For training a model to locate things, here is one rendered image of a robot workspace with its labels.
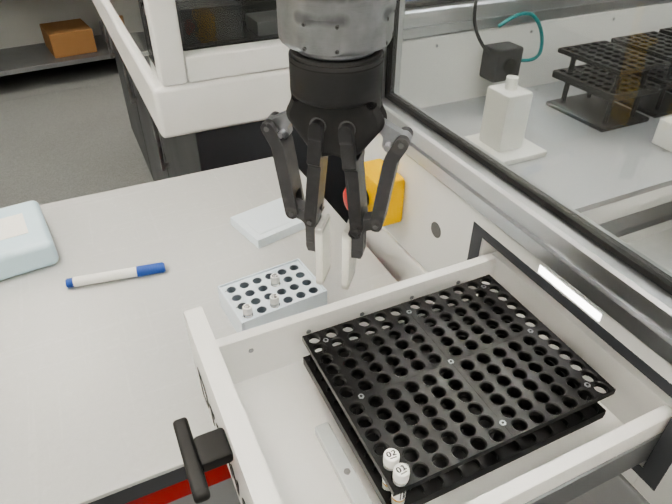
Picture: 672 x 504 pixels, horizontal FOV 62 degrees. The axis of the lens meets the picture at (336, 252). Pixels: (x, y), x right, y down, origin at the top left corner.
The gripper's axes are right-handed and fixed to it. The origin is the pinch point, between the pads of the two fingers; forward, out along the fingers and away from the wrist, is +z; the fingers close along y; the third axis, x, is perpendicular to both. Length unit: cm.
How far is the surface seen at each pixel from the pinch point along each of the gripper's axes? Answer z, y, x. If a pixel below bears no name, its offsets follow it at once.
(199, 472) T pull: 3.7, -3.9, -23.5
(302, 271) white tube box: 16.0, -8.9, 14.5
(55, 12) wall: 68, -279, 293
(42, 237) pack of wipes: 15, -49, 11
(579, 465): 5.9, 23.6, -14.0
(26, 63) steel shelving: 85, -267, 241
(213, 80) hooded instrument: 6, -40, 54
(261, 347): 7.6, -5.7, -7.5
